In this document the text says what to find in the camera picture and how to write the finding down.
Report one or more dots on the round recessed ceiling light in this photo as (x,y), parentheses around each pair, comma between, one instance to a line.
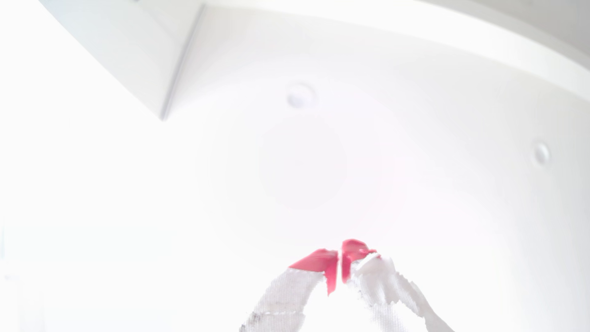
(541,153)

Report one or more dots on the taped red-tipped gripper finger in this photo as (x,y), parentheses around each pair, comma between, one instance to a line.
(382,286)
(281,299)

